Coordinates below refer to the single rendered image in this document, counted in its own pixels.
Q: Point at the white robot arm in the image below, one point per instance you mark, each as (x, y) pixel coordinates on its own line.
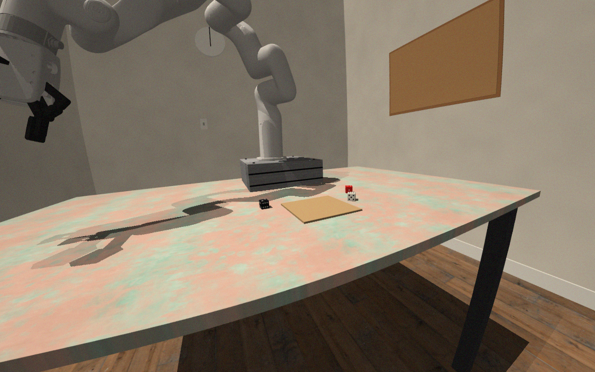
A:
(98, 27)

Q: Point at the tan flat mat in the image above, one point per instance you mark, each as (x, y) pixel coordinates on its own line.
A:
(319, 208)

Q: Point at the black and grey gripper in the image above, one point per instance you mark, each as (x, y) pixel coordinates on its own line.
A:
(31, 82)

